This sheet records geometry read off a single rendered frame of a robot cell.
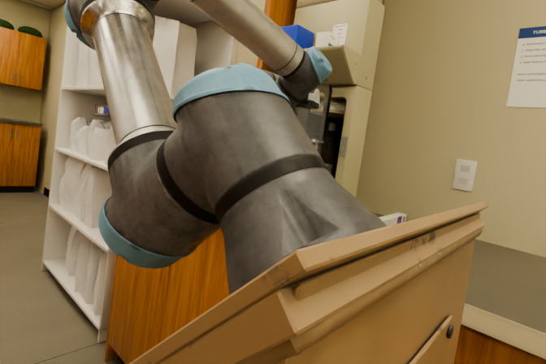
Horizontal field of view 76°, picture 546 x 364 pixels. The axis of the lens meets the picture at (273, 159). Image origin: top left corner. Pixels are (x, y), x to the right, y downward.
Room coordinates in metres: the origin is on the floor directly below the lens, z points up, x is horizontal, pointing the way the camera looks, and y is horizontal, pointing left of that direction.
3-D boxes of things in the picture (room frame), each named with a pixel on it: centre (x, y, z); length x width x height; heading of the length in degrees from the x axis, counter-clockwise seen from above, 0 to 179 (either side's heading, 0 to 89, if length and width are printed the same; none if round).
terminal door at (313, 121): (1.23, -0.08, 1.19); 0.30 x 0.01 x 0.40; 28
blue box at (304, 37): (1.29, -0.02, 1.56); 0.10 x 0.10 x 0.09; 48
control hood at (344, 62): (1.23, -0.08, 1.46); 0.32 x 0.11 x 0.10; 48
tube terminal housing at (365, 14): (1.37, -0.21, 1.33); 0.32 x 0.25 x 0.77; 48
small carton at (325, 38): (1.20, -0.12, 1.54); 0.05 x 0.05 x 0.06; 56
